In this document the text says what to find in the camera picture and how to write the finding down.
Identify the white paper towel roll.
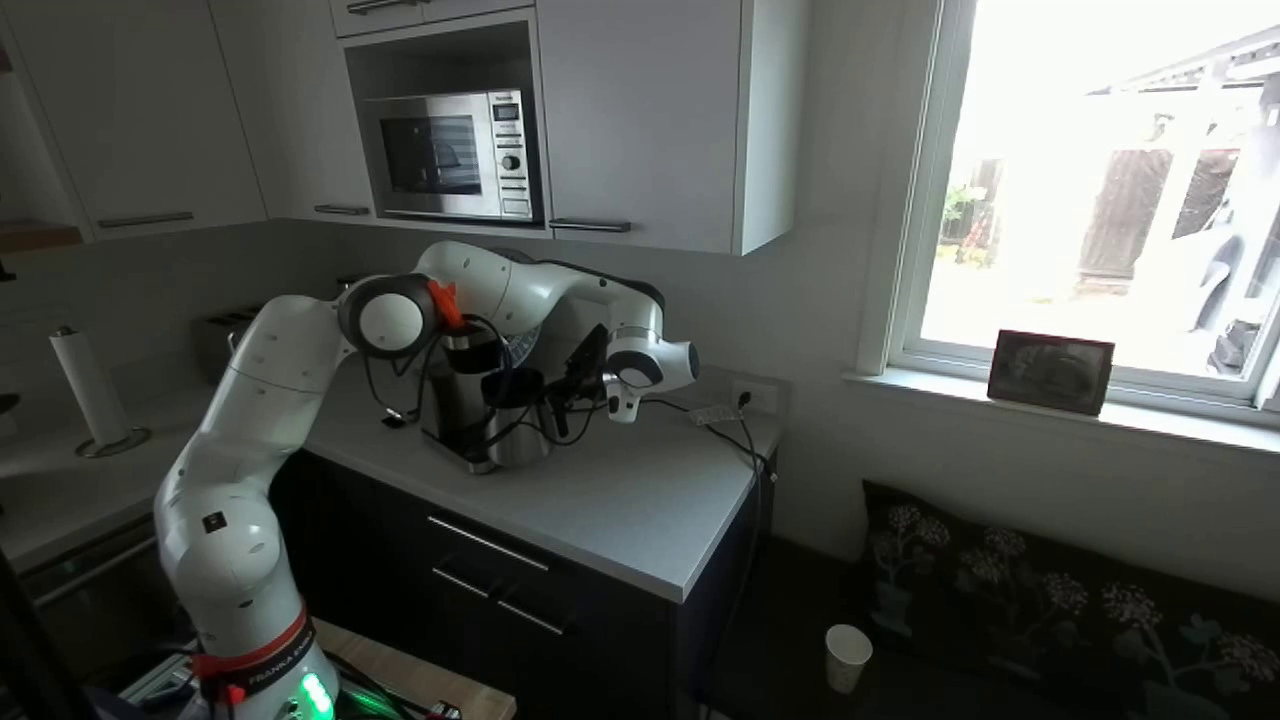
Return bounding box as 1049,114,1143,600
47,322,150,460

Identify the black coffee maker cable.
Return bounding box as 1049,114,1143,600
651,397,781,642

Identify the long silver drawer handle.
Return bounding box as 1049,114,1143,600
422,513,552,577

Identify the stainless steel coffee pot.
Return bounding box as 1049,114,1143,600
478,369,560,472

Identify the black steel coffee maker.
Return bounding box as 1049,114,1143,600
427,322,538,474

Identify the stainless steel microwave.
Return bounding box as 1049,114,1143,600
356,89,538,229

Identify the wooden wall shelf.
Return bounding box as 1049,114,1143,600
0,218,89,257

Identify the short silver drawer handle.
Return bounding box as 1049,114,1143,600
427,562,494,603
492,596,567,639

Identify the white wall cabinet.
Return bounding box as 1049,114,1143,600
0,0,812,261

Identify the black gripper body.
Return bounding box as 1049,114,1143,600
555,319,617,403

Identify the white wall outlet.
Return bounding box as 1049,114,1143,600
729,376,782,420

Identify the white framed window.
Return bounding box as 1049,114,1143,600
883,0,1280,431

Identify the wooden robot platform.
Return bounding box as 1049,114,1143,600
311,614,519,720

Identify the dark under-counter appliance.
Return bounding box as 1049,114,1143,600
22,516,184,682

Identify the white paper cup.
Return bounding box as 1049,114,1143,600
819,621,877,701

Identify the small dark picture frame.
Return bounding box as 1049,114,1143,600
986,327,1121,420

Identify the dark lower drawer cabinet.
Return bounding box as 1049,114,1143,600
262,443,776,720

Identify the dark floral sofa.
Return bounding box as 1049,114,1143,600
854,474,1280,720

